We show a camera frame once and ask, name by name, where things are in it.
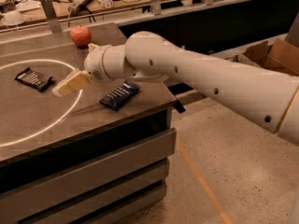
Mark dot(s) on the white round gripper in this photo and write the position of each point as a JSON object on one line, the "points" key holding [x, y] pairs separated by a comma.
{"points": [[95, 63]]}

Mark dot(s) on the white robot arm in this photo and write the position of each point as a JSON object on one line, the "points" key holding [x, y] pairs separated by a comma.
{"points": [[267, 98]]}

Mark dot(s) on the black rxbar chocolate bar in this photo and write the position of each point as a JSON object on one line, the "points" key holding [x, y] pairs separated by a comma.
{"points": [[34, 79]]}

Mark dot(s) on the blue rxbar snack bar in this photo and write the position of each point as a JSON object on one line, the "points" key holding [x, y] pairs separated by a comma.
{"points": [[120, 95]]}

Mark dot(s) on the red apple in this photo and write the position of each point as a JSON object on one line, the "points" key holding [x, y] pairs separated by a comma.
{"points": [[81, 36]]}

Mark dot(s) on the grey power strip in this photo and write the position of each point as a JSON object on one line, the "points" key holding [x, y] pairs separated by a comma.
{"points": [[75, 6]]}

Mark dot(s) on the white face mask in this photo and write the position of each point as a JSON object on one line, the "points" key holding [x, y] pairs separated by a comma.
{"points": [[13, 18]]}

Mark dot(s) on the grey table drawer cabinet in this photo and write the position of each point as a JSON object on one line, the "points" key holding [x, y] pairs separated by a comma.
{"points": [[93, 164]]}

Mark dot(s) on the cardboard box with logo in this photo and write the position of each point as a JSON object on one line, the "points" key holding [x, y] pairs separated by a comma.
{"points": [[281, 56]]}

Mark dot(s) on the metal railing post bracket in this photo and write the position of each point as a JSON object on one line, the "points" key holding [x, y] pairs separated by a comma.
{"points": [[51, 16]]}

